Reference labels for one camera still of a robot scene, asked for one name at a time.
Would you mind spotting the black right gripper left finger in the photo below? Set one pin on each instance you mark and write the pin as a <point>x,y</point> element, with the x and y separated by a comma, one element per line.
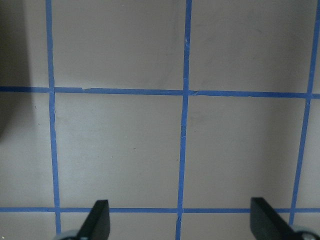
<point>97,225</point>

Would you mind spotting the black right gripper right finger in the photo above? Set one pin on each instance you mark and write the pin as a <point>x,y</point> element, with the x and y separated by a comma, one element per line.
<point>267,224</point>

